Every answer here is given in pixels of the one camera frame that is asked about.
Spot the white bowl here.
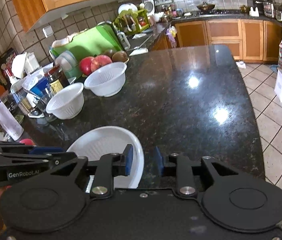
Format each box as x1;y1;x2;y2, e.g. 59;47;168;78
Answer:
67;126;144;189
46;82;84;120
84;62;127;97

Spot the wok on stove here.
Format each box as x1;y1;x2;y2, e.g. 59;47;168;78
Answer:
197;2;215;12

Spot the red apple right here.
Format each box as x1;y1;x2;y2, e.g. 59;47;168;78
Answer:
90;55;112;72

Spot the red apple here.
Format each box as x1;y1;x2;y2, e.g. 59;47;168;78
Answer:
90;55;112;72
79;56;94;76

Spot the green dish rack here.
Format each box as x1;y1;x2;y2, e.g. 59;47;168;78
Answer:
114;9;150;35

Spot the red apple left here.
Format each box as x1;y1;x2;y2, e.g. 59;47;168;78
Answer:
79;56;94;76

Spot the kiwi fruit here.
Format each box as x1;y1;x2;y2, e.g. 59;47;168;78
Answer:
112;51;129;62

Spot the clear jar yellow label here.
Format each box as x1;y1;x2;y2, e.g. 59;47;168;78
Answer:
11;79;34;115

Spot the white plastic tray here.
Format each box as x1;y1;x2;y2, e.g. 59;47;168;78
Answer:
28;107;44;119

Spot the purple water bottle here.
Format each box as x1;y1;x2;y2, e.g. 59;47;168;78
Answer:
0;98;24;141

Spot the green cutting board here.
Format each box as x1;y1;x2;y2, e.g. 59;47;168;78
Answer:
49;22;126;61

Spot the magenta plastic plate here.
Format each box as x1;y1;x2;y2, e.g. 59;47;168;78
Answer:
20;138;35;146

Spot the blue white carton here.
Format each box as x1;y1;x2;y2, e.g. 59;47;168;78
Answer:
30;77;50;98

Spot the clear glass cup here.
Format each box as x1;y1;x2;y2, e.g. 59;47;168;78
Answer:
37;87;56;122

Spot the dark sauce jar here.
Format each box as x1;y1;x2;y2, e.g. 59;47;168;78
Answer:
45;64;69;94

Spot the snack bag on wall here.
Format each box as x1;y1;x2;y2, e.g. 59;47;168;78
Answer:
0;48;17;80

